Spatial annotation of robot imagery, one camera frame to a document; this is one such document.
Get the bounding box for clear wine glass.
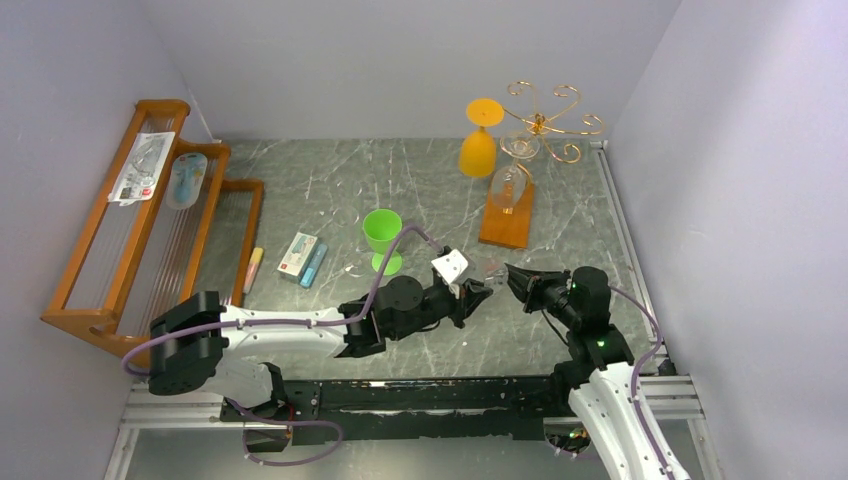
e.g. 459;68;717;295
478;258;508;285
489;132;540;215

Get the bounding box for green plastic wine glass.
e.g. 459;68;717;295
363;209;403;271

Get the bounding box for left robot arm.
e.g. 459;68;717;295
148;276;493;420

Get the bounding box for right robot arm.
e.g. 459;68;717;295
507;265;690;479

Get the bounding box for yellow plastic wine glass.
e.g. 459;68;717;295
458;98;505;178

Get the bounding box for blue marker pen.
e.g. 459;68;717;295
299;243;328;289

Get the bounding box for small white blue box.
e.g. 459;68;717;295
276;232;319;281

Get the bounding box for yellow pink marker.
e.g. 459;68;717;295
242;247;264;294

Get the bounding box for wooden tiered shelf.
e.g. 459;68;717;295
40;99;264;357

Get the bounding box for light blue packaged item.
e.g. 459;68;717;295
165;152;208;210

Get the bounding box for white packaged item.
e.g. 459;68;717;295
108;132;176;206

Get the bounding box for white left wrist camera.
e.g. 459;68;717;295
431;249;471;285

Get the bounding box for gold wire rack wooden base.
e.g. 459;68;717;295
478;81;605;251

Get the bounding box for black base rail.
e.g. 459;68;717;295
219;374;598;446

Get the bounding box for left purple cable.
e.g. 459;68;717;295
121;225;445;468

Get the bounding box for purple cable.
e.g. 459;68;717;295
121;225;445;468
549;284;677;480

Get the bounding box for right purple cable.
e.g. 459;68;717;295
549;284;677;480

